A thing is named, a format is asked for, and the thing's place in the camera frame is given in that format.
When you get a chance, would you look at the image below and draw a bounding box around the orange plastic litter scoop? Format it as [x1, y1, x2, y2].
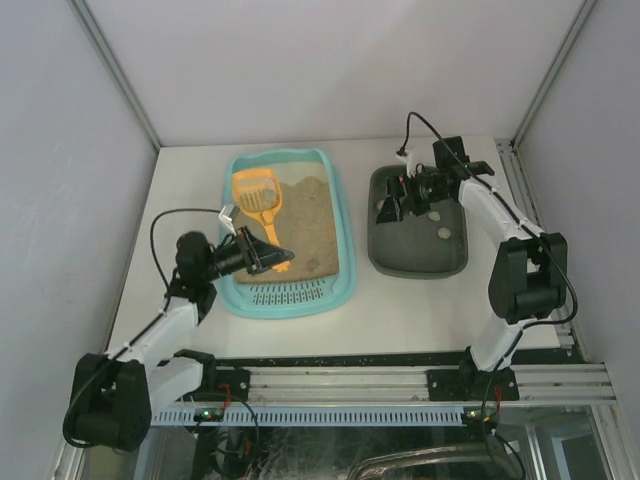
[231, 167, 282, 246]

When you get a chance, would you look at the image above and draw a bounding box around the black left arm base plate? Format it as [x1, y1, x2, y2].
[198, 368, 251, 401]

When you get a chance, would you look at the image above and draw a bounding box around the teal plastic litter box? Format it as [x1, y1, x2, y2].
[218, 148, 357, 319]

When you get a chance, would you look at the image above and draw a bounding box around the black camera cable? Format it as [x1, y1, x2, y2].
[149, 208, 224, 291]
[397, 111, 579, 329]

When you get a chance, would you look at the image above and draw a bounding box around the blue slotted cable duct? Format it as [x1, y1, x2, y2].
[151, 404, 464, 427]

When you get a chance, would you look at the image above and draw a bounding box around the dark grey plastic bin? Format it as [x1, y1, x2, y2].
[367, 165, 468, 279]

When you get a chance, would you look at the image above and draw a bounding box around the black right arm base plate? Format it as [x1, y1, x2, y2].
[426, 368, 520, 402]

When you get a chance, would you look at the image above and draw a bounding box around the black left camera cable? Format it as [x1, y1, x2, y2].
[149, 208, 224, 291]

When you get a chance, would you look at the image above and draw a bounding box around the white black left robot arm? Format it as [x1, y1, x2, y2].
[62, 227, 295, 452]

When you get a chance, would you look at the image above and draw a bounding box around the aluminium mounting rail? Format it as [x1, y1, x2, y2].
[239, 364, 616, 407]

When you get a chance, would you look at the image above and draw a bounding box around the black right camera cable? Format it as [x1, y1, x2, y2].
[397, 111, 579, 329]

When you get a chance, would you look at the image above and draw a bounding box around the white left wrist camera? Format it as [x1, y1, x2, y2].
[218, 203, 240, 236]

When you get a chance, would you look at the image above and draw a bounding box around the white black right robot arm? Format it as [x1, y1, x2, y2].
[375, 137, 574, 372]

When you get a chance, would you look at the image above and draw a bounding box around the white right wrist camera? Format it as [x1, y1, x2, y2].
[396, 147, 424, 178]

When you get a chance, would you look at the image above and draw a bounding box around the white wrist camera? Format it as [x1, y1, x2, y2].
[218, 203, 240, 236]
[396, 147, 424, 178]

